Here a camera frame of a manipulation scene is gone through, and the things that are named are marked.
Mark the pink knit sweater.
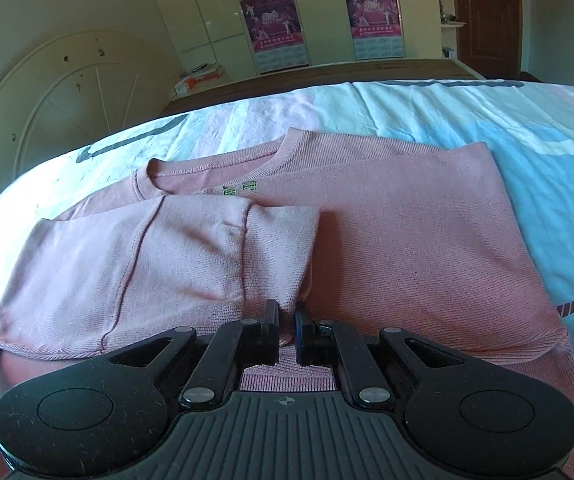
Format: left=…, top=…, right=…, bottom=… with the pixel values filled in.
left=0, top=129, right=574, bottom=478

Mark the white orange box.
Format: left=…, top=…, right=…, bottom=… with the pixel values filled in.
left=174, top=63, right=224, bottom=96

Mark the cream arched headboard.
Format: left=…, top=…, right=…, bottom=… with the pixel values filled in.
left=0, top=30, right=177, bottom=190

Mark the blue patterned bed sheet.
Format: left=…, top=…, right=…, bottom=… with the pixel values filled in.
left=0, top=78, right=574, bottom=480

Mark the lower left pink poster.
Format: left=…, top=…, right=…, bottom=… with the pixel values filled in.
left=241, top=0, right=303, bottom=53

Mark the pink poster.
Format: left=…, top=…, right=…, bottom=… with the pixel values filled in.
left=241, top=0, right=303, bottom=53
left=345, top=0, right=402, bottom=39

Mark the cream wardrobe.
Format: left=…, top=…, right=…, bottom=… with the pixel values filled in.
left=157, top=0, right=442, bottom=81

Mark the lower right pink poster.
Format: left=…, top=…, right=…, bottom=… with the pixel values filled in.
left=345, top=0, right=402, bottom=39

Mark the brown wooden door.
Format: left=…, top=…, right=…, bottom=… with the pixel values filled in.
left=455, top=0, right=522, bottom=79

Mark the cream corner shelf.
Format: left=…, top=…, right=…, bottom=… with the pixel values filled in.
left=438, top=0, right=465, bottom=60

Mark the brown wooden bed frame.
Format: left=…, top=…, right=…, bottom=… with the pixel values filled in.
left=159, top=58, right=484, bottom=118

